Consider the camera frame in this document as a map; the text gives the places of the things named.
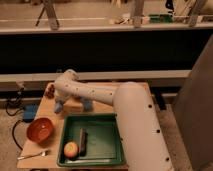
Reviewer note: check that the dark brush in tray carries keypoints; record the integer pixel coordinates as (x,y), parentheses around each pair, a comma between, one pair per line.
(83,141)

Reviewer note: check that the dark red grapes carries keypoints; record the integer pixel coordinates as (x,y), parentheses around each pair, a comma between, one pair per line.
(49,92)

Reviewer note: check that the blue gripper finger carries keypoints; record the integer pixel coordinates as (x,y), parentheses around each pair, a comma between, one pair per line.
(87,105)
(58,106)

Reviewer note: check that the wooden table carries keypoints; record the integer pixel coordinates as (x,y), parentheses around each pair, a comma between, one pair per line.
(49,161)

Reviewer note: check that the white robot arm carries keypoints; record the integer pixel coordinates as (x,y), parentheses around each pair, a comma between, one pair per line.
(142,139)

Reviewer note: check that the blue box on floor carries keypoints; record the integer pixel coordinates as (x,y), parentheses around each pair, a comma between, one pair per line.
(29,113)

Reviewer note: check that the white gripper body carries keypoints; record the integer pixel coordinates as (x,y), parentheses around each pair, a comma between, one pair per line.
(63,97)

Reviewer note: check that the red-orange bowl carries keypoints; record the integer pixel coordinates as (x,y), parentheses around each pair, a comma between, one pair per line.
(40,130)

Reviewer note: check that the green plastic tray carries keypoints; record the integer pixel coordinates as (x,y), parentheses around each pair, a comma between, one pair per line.
(103,144)

